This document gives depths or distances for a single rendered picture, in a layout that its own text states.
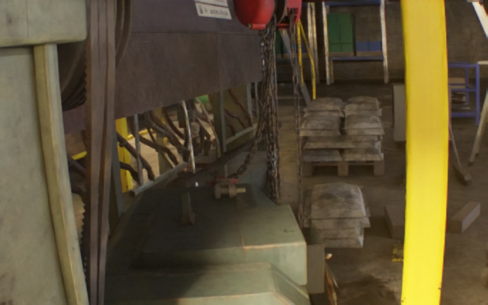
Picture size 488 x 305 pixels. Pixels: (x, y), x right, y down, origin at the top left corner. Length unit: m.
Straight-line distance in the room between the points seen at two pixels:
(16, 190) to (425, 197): 0.98
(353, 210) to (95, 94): 2.81
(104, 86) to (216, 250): 0.42
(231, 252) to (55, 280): 0.44
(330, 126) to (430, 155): 3.84
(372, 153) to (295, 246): 4.15
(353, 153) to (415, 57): 3.88
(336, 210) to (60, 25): 2.90
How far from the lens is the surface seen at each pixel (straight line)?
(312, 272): 1.27
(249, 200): 1.35
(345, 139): 5.09
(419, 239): 1.33
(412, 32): 1.24
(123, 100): 1.68
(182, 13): 2.18
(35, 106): 0.56
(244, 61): 2.88
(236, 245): 0.96
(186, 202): 1.09
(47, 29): 0.54
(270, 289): 0.86
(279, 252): 0.96
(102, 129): 0.67
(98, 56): 0.64
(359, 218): 3.33
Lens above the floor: 1.21
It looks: 10 degrees down
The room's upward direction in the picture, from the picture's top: 4 degrees counter-clockwise
